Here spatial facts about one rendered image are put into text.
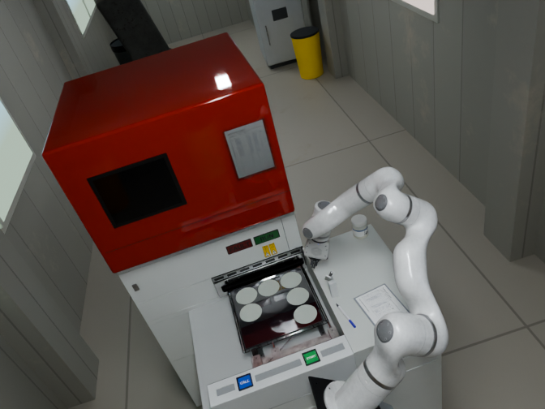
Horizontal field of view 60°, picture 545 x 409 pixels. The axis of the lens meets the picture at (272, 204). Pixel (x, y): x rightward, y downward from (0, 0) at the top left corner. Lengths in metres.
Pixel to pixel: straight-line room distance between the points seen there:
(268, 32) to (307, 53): 0.80
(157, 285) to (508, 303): 2.10
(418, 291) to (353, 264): 0.68
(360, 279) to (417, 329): 0.68
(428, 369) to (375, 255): 0.51
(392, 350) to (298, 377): 0.53
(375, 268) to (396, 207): 0.64
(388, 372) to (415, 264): 0.32
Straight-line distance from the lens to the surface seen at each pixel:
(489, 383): 2.91
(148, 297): 2.26
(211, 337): 2.21
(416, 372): 2.09
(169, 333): 2.45
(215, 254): 2.14
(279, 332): 2.02
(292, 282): 2.18
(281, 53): 6.89
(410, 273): 1.48
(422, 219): 1.57
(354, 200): 1.73
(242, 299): 2.19
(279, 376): 1.83
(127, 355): 3.49
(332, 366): 1.84
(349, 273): 2.08
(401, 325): 1.39
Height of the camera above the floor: 2.47
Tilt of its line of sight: 36 degrees down
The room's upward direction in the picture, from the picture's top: 16 degrees counter-clockwise
